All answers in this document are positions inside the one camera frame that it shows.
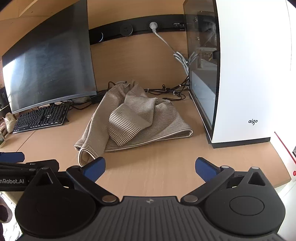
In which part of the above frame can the beige shoe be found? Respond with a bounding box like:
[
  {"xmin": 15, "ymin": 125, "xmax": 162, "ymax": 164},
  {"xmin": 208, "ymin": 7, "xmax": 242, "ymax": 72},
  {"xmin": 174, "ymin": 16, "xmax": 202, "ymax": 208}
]
[{"xmin": 2, "ymin": 112, "xmax": 17, "ymax": 134}]

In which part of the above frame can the white red paper sheet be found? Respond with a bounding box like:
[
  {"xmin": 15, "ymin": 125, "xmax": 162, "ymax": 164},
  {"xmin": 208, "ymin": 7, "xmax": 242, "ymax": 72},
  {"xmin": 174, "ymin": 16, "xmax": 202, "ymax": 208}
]
[{"xmin": 274, "ymin": 131, "xmax": 296, "ymax": 184}]

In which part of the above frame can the black curved monitor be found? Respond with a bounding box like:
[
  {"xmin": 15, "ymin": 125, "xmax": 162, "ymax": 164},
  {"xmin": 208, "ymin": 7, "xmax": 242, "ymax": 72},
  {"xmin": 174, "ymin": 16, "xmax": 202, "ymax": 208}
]
[{"xmin": 2, "ymin": 0, "xmax": 98, "ymax": 115}]

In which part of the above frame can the white computer case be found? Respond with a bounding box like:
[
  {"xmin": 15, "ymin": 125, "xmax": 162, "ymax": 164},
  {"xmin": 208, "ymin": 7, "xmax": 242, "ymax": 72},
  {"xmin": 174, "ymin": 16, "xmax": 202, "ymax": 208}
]
[{"xmin": 183, "ymin": 0, "xmax": 292, "ymax": 149}]

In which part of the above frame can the black keyboard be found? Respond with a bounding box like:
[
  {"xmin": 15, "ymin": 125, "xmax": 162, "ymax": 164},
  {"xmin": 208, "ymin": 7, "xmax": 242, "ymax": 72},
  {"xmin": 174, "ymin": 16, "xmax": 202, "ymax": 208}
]
[{"xmin": 12, "ymin": 102, "xmax": 71, "ymax": 134}]

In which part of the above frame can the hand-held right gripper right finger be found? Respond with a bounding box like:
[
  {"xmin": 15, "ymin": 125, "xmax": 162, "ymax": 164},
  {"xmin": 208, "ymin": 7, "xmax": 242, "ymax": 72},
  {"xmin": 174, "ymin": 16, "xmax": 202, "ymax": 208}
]
[{"xmin": 181, "ymin": 158, "xmax": 274, "ymax": 205}]

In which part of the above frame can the bundle of black cables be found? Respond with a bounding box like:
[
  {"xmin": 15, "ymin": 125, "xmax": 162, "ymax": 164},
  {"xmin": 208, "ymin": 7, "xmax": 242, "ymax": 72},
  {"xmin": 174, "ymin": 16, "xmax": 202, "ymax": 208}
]
[{"xmin": 69, "ymin": 75, "xmax": 191, "ymax": 110}]

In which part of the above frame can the black wall socket strip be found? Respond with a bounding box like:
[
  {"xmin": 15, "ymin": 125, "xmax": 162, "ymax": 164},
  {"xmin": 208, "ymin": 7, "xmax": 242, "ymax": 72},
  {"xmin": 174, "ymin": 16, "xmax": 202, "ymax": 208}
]
[{"xmin": 89, "ymin": 16, "xmax": 186, "ymax": 46}]

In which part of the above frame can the white power cable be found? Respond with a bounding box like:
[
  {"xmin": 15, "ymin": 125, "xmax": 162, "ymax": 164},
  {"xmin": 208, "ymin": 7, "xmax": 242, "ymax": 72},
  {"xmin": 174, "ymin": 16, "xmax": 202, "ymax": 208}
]
[{"xmin": 154, "ymin": 31, "xmax": 198, "ymax": 76}]

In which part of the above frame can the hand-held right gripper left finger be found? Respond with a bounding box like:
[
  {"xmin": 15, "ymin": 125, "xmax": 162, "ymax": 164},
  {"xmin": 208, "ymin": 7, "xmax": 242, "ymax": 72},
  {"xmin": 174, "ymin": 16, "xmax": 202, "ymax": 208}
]
[{"xmin": 30, "ymin": 157, "xmax": 117, "ymax": 205}]

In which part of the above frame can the dark cloth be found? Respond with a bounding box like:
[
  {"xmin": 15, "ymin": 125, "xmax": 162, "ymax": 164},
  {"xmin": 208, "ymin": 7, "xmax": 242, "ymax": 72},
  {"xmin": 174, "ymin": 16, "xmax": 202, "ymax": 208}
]
[{"xmin": 0, "ymin": 195, "xmax": 13, "ymax": 223}]

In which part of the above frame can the striped knit garment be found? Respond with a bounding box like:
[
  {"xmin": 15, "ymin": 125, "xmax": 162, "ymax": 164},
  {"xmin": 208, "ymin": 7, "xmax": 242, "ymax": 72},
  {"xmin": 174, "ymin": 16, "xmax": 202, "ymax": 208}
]
[{"xmin": 74, "ymin": 80, "xmax": 194, "ymax": 167}]

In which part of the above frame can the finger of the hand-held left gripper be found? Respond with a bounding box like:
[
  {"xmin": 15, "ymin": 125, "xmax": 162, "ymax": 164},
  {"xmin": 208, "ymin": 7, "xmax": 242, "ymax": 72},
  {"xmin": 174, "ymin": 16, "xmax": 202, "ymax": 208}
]
[
  {"xmin": 0, "ymin": 152, "xmax": 25, "ymax": 163},
  {"xmin": 0, "ymin": 159, "xmax": 59, "ymax": 173}
]

